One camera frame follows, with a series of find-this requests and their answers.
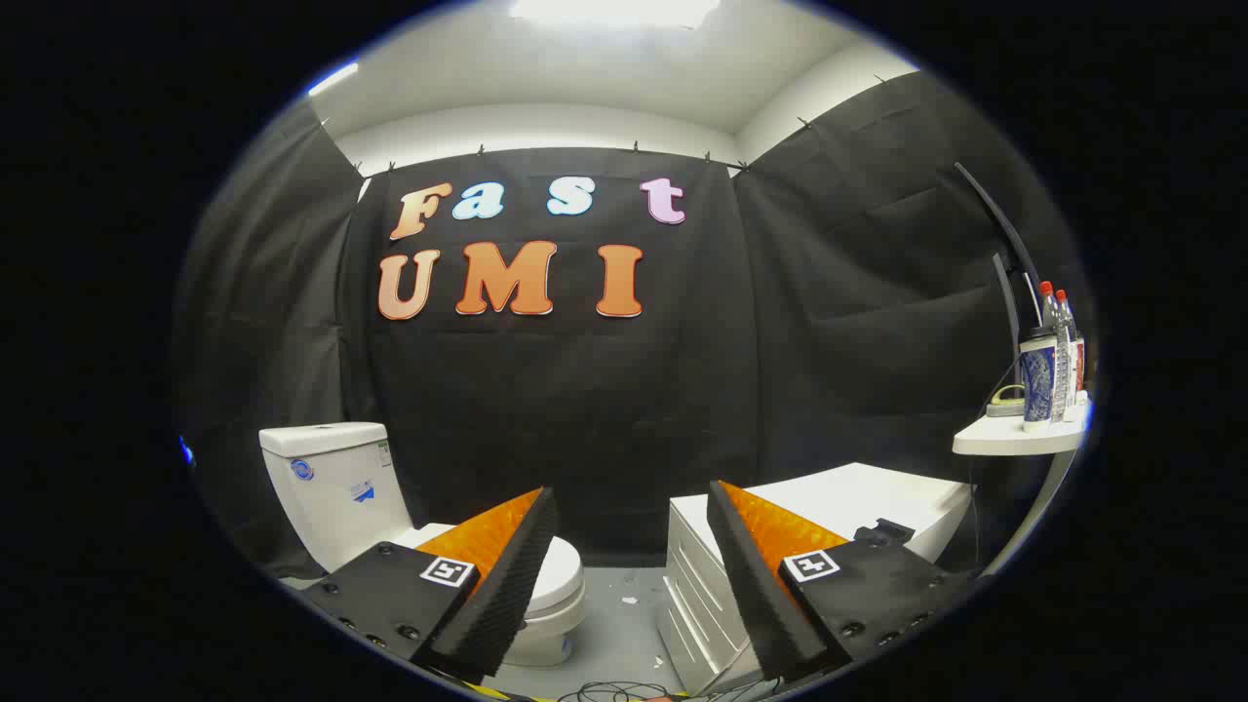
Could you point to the white toilet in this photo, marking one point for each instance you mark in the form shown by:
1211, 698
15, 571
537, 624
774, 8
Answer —
331, 487

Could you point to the white toilet lid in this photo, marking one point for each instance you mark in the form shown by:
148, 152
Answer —
563, 575

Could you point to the blue patterned cup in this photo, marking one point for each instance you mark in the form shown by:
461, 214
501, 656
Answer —
1036, 380

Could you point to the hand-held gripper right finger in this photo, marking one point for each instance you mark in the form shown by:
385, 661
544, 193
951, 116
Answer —
760, 595

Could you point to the large ceiling light panel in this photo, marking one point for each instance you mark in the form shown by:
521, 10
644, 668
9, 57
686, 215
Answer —
614, 10

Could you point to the clear bottle with red cap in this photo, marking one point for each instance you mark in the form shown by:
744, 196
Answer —
1072, 341
1053, 322

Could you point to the white drawer cabinet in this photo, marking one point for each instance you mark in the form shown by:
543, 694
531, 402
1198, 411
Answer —
877, 492

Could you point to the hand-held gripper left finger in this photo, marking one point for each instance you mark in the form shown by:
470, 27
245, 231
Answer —
507, 595

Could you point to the black backdrop cloth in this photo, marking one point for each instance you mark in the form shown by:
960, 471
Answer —
585, 409

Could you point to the black curved pole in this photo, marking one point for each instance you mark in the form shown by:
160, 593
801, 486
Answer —
999, 219

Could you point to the small ceiling light strip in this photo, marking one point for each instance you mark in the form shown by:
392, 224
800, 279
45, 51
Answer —
333, 78

